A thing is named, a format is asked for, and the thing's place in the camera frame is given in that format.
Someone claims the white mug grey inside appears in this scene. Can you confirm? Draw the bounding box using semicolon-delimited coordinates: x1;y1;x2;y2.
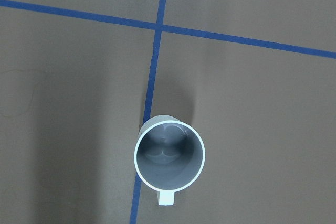
133;115;206;206

